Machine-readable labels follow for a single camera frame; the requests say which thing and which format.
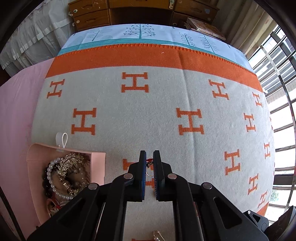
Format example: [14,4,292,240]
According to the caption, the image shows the gold rhinestone brooch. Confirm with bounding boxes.
[56,152,90,197]

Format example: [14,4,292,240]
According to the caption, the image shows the white pearl bracelet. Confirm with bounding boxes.
[46,157,75,200]

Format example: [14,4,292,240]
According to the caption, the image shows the black bead bracelet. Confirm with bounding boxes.
[41,166,54,199]

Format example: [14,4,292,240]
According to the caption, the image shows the red charm bracelet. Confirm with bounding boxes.
[46,195,69,218]

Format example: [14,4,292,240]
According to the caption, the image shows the pink jewelry box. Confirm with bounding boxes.
[26,133,106,223]

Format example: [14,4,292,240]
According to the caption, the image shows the orange H pattern blanket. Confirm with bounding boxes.
[29,44,274,240]

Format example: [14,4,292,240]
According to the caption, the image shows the small silver earring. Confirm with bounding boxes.
[152,230,165,241]

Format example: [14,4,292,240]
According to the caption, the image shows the light blue patterned sheet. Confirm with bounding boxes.
[58,24,252,71]

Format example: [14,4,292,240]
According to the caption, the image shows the pink bed sheet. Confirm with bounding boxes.
[1,59,53,237]

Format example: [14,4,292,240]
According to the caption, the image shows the stack of books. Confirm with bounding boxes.
[186,18,226,41]

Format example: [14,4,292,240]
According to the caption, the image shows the window security grille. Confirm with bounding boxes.
[248,25,295,224]

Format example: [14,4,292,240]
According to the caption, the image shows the wooden desk with drawers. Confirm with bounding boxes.
[68,0,219,31]

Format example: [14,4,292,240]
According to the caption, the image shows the white lace covered furniture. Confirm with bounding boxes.
[1,0,75,76]

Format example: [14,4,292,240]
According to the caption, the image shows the beige curtain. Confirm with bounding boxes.
[211,0,277,59]

